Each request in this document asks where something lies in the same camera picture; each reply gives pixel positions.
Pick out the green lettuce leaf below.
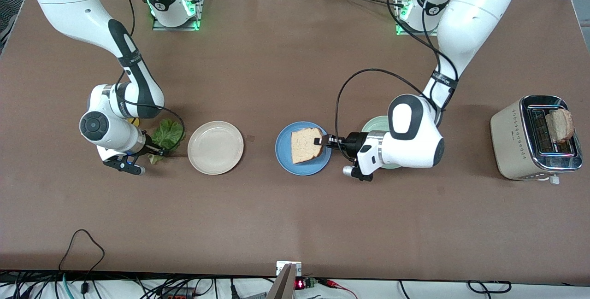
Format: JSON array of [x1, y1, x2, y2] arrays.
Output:
[[148, 119, 186, 164]]

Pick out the pale bread slice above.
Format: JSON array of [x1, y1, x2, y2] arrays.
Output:
[[290, 128, 325, 164]]

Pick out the brown toasted bread slice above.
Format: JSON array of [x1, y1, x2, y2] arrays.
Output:
[[545, 108, 575, 143]]

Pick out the pale green plate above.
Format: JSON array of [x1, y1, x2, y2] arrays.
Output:
[[361, 116, 402, 170]]

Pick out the blue plate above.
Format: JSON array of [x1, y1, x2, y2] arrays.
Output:
[[275, 121, 332, 176]]

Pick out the cream white plate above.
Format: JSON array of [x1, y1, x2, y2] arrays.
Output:
[[187, 121, 244, 176]]

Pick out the grey metal stand bar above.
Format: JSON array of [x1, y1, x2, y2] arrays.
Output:
[[266, 263, 298, 299]]

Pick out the beige chrome toaster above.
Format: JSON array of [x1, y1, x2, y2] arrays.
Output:
[[490, 95, 584, 184]]

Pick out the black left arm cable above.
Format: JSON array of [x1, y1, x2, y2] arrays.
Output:
[[335, 0, 459, 152]]

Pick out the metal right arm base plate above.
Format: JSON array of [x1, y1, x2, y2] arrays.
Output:
[[152, 0, 207, 31]]

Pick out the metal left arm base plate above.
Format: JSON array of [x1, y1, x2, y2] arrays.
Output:
[[395, 0, 445, 37]]

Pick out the small white bracket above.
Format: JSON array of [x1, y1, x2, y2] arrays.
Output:
[[277, 261, 302, 276]]

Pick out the red clip wires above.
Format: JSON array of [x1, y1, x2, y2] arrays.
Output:
[[318, 278, 358, 299]]

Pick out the black looped table cable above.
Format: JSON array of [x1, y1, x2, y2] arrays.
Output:
[[59, 229, 106, 294]]

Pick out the black flat cable loop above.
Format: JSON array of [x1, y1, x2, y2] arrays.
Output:
[[468, 281, 512, 294]]

